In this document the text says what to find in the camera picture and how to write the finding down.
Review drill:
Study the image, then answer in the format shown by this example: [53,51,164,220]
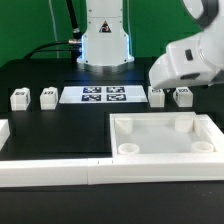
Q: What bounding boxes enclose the white marker sheet with tags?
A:
[60,85,147,104]

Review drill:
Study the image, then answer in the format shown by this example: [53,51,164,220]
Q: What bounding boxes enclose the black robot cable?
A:
[22,0,83,61]

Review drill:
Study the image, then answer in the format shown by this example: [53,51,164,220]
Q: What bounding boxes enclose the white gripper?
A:
[148,31,224,91]

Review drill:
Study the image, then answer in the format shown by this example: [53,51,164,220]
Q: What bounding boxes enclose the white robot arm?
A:
[77,0,224,89]

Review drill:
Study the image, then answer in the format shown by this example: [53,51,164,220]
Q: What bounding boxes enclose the thin white cable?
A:
[48,0,58,42]

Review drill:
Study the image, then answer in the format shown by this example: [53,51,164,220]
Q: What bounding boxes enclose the white U-shaped obstacle fence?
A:
[0,114,224,188]

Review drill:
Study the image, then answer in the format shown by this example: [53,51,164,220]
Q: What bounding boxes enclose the white square tabletop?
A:
[110,112,224,157]

